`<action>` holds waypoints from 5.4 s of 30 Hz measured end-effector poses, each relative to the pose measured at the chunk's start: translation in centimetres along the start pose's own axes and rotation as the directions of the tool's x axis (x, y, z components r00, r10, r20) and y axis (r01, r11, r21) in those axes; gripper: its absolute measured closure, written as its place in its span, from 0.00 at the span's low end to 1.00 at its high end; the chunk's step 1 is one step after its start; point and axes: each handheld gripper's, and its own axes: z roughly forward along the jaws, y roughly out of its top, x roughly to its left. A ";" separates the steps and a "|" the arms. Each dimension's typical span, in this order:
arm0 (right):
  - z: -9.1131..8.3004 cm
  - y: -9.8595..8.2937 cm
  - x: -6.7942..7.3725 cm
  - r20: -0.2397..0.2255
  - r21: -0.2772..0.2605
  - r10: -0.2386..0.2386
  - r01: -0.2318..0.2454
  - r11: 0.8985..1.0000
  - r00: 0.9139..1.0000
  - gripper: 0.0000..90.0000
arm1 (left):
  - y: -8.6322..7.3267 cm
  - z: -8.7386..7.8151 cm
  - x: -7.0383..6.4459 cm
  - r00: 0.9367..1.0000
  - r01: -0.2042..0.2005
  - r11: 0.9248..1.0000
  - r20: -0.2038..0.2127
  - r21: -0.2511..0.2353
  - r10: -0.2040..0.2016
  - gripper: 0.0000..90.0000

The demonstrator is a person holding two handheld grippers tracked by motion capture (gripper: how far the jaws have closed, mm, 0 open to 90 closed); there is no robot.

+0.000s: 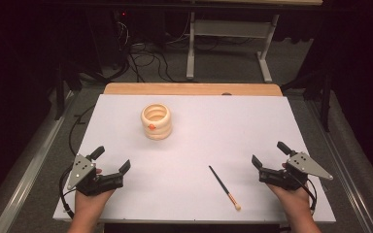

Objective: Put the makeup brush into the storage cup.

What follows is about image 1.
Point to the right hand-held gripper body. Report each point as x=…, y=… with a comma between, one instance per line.
x=304, y=165

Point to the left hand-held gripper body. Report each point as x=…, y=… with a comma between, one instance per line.
x=81, y=170

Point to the cream ringed brush holder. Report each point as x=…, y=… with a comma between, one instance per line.
x=162, y=129

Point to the person's left hand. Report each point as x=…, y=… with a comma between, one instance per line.
x=90, y=202

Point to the person's right hand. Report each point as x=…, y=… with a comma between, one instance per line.
x=296, y=200

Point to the black metal stand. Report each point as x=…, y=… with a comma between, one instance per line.
x=326, y=103
x=59, y=97

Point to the wooden table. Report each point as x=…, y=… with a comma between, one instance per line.
x=191, y=89

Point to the aluminium floor rail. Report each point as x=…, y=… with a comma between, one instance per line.
x=346, y=174
x=30, y=166

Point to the white metal stand frame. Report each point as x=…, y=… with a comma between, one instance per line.
x=231, y=28

